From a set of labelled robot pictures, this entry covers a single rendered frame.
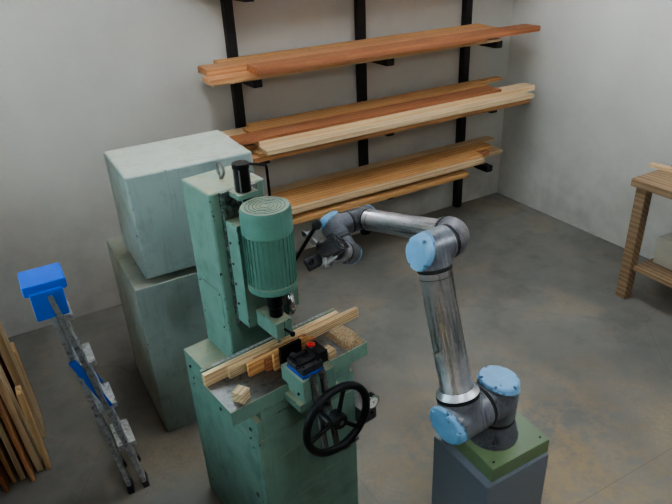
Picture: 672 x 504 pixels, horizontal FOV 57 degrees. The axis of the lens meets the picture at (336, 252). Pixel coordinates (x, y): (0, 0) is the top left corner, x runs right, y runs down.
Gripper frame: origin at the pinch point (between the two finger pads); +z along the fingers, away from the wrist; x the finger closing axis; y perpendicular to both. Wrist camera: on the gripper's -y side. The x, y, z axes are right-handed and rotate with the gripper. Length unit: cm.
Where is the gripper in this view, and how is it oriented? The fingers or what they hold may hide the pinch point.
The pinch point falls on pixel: (311, 250)
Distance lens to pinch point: 213.1
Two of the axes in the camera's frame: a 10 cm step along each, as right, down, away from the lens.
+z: -3.8, -0.7, -9.2
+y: 7.7, -5.8, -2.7
